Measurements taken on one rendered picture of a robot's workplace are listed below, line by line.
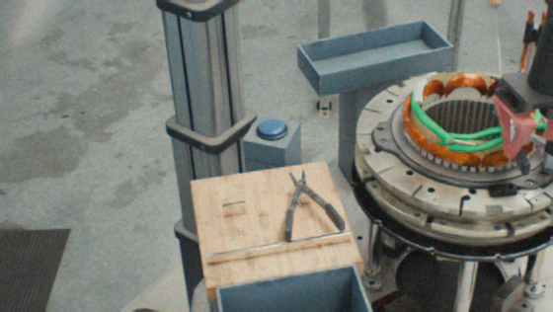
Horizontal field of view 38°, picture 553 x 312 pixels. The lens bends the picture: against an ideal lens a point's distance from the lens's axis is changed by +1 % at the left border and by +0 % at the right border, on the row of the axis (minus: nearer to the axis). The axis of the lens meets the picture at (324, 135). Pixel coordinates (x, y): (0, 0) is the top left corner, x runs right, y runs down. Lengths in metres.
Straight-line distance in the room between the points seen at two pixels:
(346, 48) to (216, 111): 0.26
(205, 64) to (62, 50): 2.33
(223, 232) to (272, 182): 0.11
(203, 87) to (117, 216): 1.38
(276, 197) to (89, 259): 1.56
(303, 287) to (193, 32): 0.51
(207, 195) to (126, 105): 2.14
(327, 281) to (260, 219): 0.12
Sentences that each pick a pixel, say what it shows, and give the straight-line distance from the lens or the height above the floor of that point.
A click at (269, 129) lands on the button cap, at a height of 1.04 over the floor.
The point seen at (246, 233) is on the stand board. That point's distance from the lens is 1.01.
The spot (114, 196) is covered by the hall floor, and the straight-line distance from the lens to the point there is 2.76.
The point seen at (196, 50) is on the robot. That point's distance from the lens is 1.31.
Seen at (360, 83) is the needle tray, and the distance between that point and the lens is 1.33.
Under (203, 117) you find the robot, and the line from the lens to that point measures 1.39.
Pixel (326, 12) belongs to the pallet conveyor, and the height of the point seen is 0.42.
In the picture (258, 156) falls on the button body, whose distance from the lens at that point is 1.22.
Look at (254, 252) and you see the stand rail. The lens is 0.97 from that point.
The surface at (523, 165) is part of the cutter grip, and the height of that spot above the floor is 1.18.
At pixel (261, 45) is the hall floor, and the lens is 3.49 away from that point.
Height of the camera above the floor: 1.76
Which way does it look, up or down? 37 degrees down
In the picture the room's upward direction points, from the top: straight up
